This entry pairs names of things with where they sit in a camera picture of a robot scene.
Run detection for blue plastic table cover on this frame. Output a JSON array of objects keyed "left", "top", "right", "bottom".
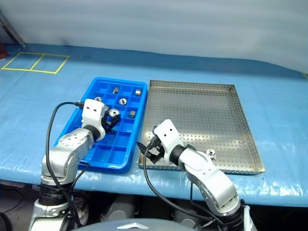
[{"left": 0, "top": 43, "right": 308, "bottom": 208}]

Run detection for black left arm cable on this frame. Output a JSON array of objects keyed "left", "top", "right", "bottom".
[{"left": 45, "top": 101, "right": 91, "bottom": 231}]

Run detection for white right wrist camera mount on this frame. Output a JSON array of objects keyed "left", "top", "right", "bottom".
[{"left": 153, "top": 118, "right": 185, "bottom": 165}]

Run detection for slanted metal frame bar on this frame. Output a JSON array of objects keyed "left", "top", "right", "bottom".
[{"left": 0, "top": 10, "right": 26, "bottom": 48}]

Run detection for grey rounded robot torso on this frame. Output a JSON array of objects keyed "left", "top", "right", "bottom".
[{"left": 83, "top": 218, "right": 202, "bottom": 231}]

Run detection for blue compartment tray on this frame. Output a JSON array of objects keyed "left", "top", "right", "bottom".
[{"left": 54, "top": 77, "right": 148, "bottom": 174}]

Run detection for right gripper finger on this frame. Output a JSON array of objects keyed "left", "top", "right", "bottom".
[
  {"left": 136, "top": 141, "right": 150, "bottom": 154},
  {"left": 148, "top": 154, "right": 161, "bottom": 165}
]

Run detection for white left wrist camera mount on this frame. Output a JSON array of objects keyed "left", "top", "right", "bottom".
[{"left": 81, "top": 98, "right": 106, "bottom": 138}]

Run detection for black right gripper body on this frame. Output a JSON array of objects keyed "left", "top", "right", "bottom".
[{"left": 147, "top": 136, "right": 167, "bottom": 161}]

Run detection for red clamp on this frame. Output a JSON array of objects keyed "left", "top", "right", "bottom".
[{"left": 0, "top": 44, "right": 11, "bottom": 60}]

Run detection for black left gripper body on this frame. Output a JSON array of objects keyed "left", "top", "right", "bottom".
[{"left": 102, "top": 117, "right": 114, "bottom": 134}]

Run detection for dark grey rounded cylinder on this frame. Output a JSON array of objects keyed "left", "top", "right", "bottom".
[
  {"left": 105, "top": 194, "right": 141, "bottom": 221},
  {"left": 171, "top": 206, "right": 205, "bottom": 230}
]

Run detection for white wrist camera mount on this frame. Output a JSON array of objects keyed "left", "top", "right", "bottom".
[
  {"left": 153, "top": 118, "right": 185, "bottom": 165},
  {"left": 81, "top": 98, "right": 106, "bottom": 138}
]

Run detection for perforated metal tray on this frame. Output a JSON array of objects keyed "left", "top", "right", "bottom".
[{"left": 138, "top": 79, "right": 266, "bottom": 176}]

